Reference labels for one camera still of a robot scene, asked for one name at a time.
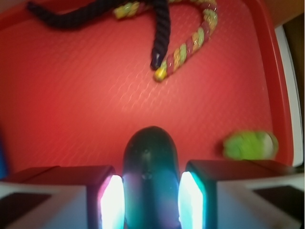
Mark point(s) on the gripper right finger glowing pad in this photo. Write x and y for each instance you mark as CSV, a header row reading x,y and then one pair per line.
x,y
247,194

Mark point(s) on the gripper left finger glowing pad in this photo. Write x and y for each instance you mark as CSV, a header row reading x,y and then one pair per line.
x,y
86,197

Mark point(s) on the dark green plastic pickle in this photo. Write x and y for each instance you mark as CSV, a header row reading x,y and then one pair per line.
x,y
151,180

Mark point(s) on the green plush toy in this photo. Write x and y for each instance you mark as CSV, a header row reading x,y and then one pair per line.
x,y
250,145

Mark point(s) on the blue plastic bottle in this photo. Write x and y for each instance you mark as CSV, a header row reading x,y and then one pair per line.
x,y
3,162

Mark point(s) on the red plastic tray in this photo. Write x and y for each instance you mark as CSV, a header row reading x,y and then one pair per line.
x,y
75,98

